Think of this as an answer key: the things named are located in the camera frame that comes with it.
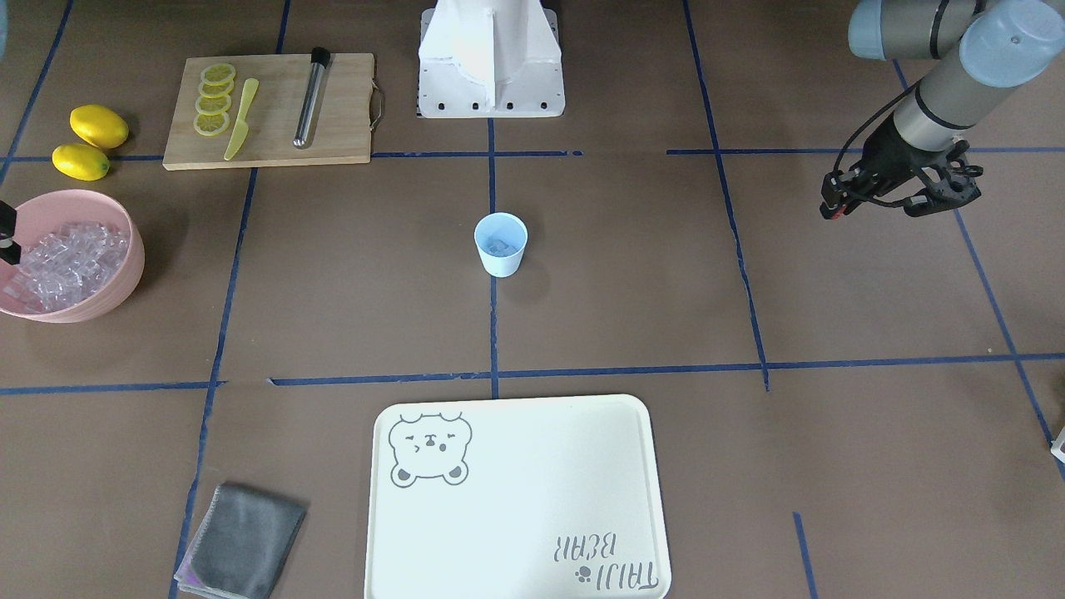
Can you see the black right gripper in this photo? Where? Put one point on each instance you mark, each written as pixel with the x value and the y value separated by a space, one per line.
pixel 5 226

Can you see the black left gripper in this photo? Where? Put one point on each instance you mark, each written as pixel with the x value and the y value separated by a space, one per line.
pixel 882 163

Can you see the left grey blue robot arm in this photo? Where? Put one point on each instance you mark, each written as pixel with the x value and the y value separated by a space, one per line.
pixel 983 51

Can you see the clear ice cubes pile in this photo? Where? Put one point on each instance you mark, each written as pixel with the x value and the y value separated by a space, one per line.
pixel 67 266

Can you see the light blue plastic cup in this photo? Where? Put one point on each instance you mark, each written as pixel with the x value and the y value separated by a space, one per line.
pixel 500 240

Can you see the pink bowl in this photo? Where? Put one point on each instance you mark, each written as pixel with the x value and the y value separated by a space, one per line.
pixel 47 212

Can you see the lower yellow lemon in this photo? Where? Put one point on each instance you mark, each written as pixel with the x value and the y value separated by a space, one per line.
pixel 81 161

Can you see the yellow lemon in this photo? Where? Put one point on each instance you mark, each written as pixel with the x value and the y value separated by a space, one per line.
pixel 81 161
pixel 99 126

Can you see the upper yellow lemon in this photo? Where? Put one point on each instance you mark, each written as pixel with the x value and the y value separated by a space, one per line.
pixel 99 126

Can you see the lemon slice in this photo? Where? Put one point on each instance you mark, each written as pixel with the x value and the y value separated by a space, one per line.
pixel 211 125
pixel 216 90
pixel 217 74
pixel 213 105

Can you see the yellow plastic knife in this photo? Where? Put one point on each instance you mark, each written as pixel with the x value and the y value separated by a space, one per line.
pixel 240 128

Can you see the wooden cutting board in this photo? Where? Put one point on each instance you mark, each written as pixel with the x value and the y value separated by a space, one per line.
pixel 346 111

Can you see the steel muddler black tip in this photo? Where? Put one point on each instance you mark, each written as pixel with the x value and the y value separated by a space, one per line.
pixel 319 61

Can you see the grey folded cloth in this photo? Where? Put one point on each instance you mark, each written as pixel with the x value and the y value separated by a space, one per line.
pixel 242 544

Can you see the cream bear tray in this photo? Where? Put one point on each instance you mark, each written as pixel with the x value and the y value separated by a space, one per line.
pixel 556 497

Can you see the white wire cup rack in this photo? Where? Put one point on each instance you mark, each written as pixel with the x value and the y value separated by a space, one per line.
pixel 1057 447

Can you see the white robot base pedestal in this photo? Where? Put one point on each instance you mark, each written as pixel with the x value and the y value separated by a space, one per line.
pixel 490 59

